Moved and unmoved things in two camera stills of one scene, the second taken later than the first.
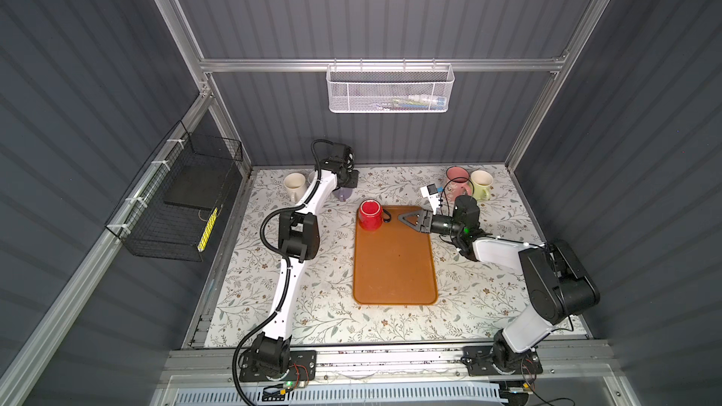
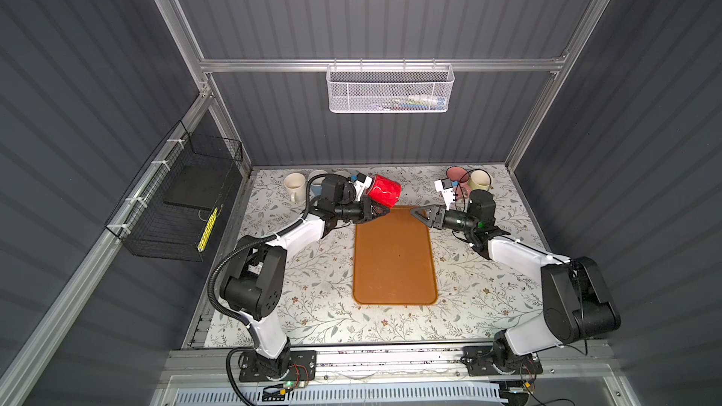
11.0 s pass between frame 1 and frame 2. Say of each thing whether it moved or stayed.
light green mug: stayed
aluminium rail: stayed
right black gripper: moved
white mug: stayed
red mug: moved
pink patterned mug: stayed
